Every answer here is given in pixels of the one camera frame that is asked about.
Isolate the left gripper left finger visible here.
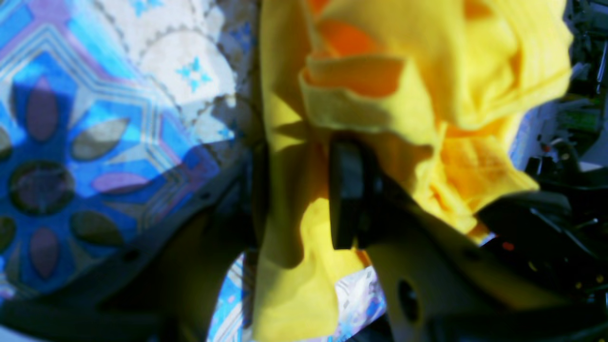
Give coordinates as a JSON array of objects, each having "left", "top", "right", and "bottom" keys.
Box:
[{"left": 1, "top": 143, "right": 268, "bottom": 342}]

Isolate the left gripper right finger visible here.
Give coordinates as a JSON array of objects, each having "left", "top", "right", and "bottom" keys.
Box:
[{"left": 329, "top": 137, "right": 607, "bottom": 342}]

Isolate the yellow T-shirt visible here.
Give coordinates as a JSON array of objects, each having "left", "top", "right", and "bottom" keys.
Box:
[{"left": 252, "top": 0, "right": 572, "bottom": 342}]

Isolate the patterned blue tablecloth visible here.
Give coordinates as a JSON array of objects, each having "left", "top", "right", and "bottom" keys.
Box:
[{"left": 1, "top": 0, "right": 386, "bottom": 342}]

